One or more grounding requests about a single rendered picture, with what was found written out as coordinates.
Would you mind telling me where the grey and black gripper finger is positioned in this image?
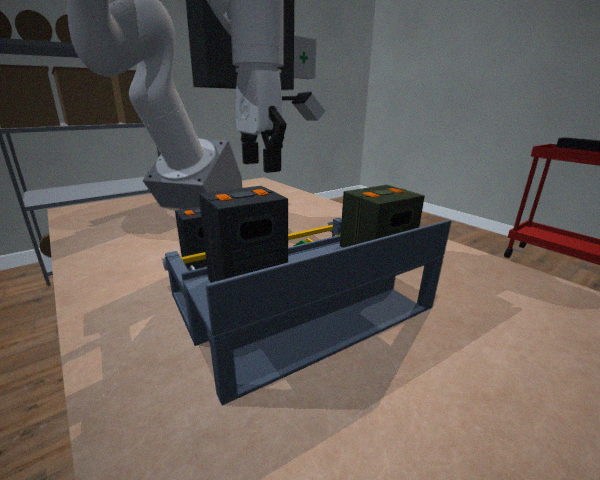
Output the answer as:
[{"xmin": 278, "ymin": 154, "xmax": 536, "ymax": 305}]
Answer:
[
  {"xmin": 241, "ymin": 133, "xmax": 259, "ymax": 164},
  {"xmin": 261, "ymin": 106, "xmax": 287, "ymax": 173}
]

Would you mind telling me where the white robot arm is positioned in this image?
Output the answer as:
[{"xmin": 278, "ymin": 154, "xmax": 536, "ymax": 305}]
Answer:
[{"xmin": 67, "ymin": 0, "xmax": 325, "ymax": 180}]

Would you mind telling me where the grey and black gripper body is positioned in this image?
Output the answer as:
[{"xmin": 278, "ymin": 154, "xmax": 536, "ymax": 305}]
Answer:
[{"xmin": 236, "ymin": 67, "xmax": 282, "ymax": 135}]

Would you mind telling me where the yellow vertical bar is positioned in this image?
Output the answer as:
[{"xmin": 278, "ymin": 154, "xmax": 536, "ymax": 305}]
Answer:
[{"xmin": 181, "ymin": 225, "xmax": 333, "ymax": 264}]

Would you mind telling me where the dark blue metal shelf rack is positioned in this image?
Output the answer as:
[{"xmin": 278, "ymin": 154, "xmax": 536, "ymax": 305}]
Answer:
[{"xmin": 162, "ymin": 218, "xmax": 451, "ymax": 405}]

